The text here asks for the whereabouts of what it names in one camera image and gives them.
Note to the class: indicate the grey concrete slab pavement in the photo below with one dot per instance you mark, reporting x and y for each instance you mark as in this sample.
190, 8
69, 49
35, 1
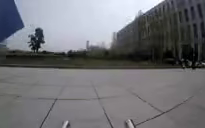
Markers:
100, 83

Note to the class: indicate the grass strip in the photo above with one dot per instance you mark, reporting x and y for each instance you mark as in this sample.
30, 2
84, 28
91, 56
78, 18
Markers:
73, 61

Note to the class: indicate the robot's own part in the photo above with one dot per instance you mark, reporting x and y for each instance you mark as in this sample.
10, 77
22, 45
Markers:
65, 124
129, 124

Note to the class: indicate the dark tree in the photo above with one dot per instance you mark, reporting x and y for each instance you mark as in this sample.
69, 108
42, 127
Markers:
36, 40

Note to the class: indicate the large grey building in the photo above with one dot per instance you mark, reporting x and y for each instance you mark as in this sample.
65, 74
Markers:
176, 30

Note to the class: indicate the parked vehicles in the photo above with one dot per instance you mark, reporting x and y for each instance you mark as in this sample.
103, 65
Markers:
193, 63

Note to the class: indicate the blue building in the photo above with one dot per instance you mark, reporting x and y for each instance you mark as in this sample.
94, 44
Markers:
1, 18

